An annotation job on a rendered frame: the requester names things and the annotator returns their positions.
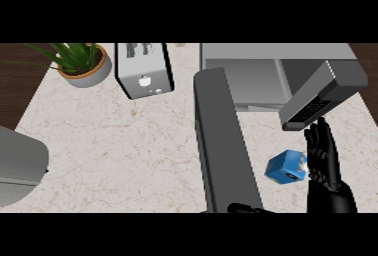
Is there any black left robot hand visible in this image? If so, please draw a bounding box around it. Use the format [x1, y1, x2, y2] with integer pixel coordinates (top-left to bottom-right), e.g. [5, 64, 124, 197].
[226, 202, 278, 214]

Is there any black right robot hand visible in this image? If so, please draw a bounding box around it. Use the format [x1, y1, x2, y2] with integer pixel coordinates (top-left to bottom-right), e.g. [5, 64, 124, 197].
[303, 116, 359, 214]

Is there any blue milk carton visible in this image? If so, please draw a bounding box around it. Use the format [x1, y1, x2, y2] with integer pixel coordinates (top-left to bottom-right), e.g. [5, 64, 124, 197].
[265, 149, 310, 185]

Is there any dark grey microwave door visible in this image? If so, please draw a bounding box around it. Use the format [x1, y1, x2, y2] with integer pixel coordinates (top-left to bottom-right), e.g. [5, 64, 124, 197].
[192, 67, 265, 214]

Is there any grey microwave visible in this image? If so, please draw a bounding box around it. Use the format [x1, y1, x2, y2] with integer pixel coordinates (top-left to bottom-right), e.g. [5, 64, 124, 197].
[200, 42, 369, 132]

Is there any silver toaster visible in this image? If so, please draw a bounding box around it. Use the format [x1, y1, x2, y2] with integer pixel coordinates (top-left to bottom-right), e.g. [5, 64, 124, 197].
[114, 42, 176, 101]

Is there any grey rounded appliance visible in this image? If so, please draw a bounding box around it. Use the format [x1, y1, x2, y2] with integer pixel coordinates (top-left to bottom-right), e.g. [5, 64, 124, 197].
[0, 125, 51, 209]

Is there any green potted plant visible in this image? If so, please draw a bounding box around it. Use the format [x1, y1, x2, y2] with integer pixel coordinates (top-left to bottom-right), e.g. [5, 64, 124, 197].
[5, 42, 114, 89]

